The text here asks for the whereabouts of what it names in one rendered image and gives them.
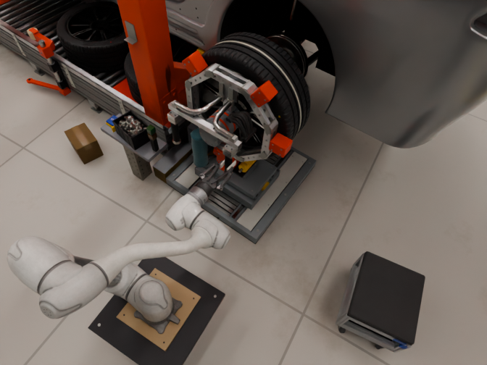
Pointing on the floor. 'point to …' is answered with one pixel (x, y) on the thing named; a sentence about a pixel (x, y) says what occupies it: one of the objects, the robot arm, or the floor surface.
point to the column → (138, 164)
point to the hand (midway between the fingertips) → (227, 164)
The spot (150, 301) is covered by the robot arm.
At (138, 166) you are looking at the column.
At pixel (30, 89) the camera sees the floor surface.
